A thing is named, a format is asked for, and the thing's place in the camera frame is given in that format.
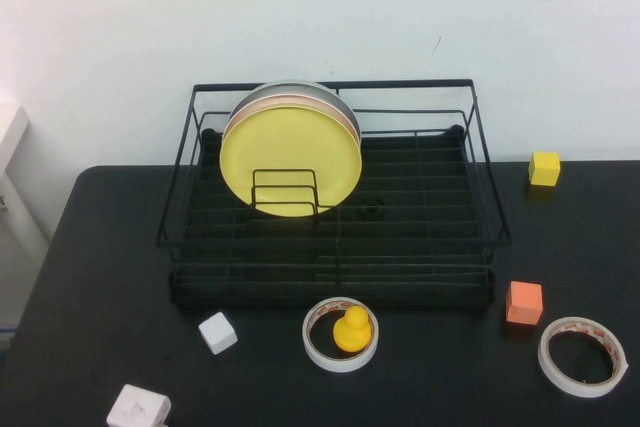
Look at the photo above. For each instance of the pink round plate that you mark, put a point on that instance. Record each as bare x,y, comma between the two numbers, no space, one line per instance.
290,102

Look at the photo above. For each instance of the white cabinet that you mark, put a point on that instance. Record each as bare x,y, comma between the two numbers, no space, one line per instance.
12,132

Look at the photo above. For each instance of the yellow round plate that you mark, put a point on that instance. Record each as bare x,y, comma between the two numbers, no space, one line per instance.
290,147

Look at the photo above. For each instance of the white cube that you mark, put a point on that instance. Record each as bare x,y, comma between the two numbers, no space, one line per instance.
217,332

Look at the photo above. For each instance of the orange cube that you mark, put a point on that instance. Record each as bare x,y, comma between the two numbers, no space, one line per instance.
522,303

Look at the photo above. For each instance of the white power adapter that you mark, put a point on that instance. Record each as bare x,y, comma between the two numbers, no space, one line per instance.
135,407

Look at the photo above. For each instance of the white tape roll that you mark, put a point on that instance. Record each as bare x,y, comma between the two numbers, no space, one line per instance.
575,389
340,366

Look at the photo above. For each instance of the grey round plate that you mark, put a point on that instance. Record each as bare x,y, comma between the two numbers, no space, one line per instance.
290,88

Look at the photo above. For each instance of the yellow rubber duck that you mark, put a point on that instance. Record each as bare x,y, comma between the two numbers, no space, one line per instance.
350,334

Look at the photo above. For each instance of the yellow cube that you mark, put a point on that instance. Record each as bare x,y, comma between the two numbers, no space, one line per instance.
545,170

